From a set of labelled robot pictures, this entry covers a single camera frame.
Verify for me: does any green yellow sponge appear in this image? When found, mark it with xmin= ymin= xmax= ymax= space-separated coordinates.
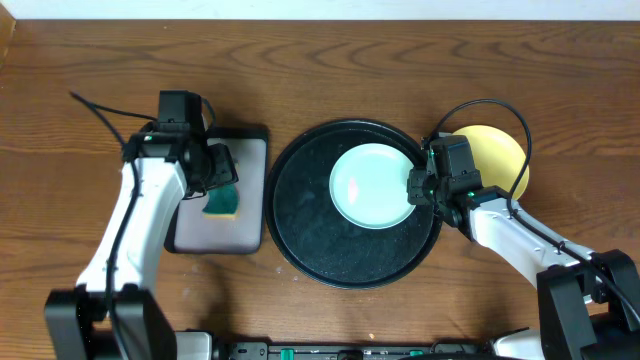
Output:
xmin=202 ymin=184 xmax=239 ymax=219

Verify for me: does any yellow round plate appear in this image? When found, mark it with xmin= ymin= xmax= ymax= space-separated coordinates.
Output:
xmin=453 ymin=125 xmax=525 ymax=192

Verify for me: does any light green plate front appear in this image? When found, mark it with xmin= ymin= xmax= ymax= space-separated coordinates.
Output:
xmin=329 ymin=143 xmax=415 ymax=230

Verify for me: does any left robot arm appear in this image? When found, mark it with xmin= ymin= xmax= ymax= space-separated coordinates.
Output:
xmin=44 ymin=133 xmax=238 ymax=359

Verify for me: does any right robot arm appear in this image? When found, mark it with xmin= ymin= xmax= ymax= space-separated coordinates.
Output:
xmin=407 ymin=135 xmax=639 ymax=359

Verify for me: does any black rectangular tray grey mat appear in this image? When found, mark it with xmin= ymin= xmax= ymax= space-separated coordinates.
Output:
xmin=164 ymin=127 xmax=268 ymax=254

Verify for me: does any black round tray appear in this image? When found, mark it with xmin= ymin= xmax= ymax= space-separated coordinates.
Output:
xmin=264 ymin=119 xmax=442 ymax=289

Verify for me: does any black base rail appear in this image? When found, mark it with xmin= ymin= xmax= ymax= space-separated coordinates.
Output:
xmin=174 ymin=329 xmax=541 ymax=360

